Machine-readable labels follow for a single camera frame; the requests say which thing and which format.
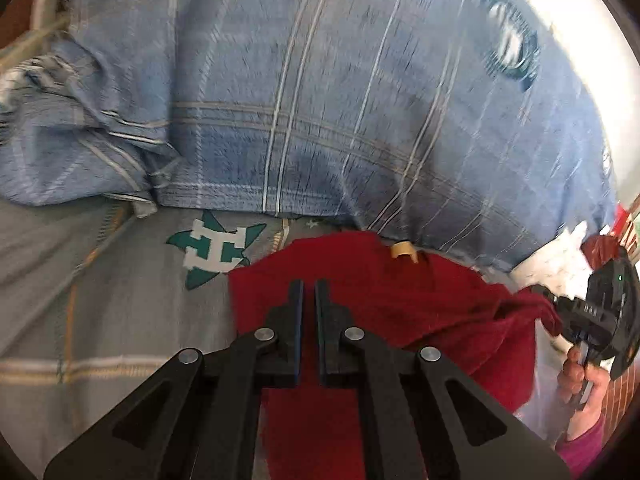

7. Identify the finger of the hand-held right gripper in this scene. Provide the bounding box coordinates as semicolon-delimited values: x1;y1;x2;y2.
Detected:
530;284;563;311

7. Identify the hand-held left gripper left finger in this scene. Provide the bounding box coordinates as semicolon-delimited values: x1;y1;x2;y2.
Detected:
44;280;305;480

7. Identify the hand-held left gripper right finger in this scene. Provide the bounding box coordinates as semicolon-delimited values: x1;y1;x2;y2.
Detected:
315;279;571;480

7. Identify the red knit sweater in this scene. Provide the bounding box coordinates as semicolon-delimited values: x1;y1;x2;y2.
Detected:
227;230;563;480

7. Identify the person's right forearm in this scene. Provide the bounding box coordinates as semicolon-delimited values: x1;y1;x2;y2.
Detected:
555;417;608;478

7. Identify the person's right hand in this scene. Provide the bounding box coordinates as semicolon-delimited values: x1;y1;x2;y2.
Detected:
557;345;608;441

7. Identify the red glossy bag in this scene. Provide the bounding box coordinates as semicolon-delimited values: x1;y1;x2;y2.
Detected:
582;235;633;268

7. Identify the grey patterned bed sheet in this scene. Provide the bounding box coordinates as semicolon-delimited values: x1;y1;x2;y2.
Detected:
0;195;351;480

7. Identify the blue plaid pillow with emblem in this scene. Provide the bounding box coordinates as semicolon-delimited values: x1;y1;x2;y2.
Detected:
65;0;618;271

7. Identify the wooden headboard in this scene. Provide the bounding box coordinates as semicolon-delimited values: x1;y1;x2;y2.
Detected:
0;0;66;56

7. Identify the white cable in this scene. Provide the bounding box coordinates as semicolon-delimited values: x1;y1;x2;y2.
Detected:
0;0;71;76

